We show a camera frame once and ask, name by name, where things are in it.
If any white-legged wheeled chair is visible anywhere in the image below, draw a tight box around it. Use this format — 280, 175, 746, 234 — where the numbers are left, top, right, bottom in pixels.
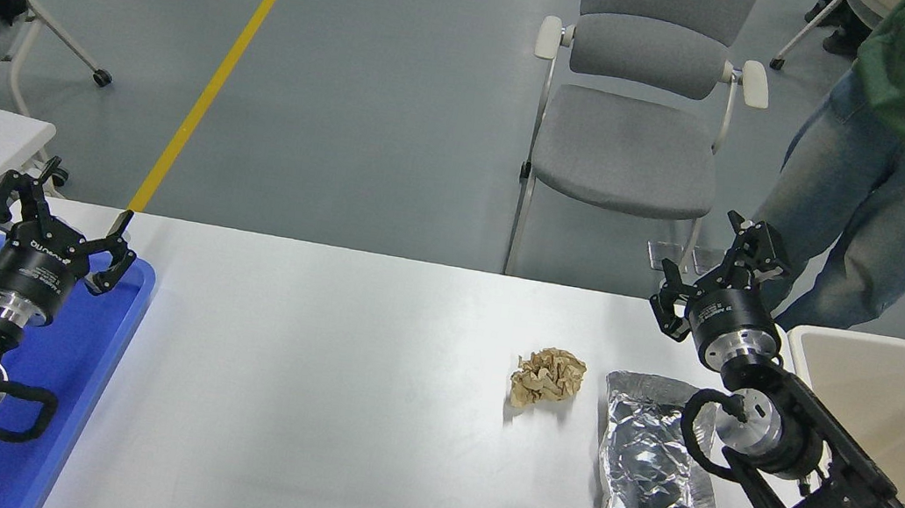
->
769, 0, 848, 78

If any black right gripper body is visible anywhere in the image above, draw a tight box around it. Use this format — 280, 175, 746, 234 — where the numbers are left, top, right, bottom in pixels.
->
673, 274, 789, 376

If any metal floor plate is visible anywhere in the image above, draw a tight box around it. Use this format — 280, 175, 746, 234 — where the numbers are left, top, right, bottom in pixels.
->
644, 239, 689, 276
690, 246, 735, 281

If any person with dark shoes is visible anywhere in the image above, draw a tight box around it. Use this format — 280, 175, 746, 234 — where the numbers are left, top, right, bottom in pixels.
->
800, 0, 870, 61

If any tan paper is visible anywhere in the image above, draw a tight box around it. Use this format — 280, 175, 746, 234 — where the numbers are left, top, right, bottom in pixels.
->
507, 343, 590, 416

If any grey padded armchair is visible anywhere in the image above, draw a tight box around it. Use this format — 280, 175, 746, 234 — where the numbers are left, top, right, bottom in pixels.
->
501, 0, 784, 311

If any silver foil tray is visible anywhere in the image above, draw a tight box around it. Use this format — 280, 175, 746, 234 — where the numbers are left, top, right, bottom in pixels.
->
588, 367, 746, 508

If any standing person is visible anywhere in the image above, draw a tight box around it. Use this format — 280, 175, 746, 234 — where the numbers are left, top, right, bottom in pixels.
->
739, 0, 905, 347

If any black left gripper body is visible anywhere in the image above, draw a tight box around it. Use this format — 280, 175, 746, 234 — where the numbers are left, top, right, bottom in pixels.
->
0, 218, 96, 318

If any blue plastic tray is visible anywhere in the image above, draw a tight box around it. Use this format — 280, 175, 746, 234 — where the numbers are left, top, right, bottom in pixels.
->
0, 233, 160, 508

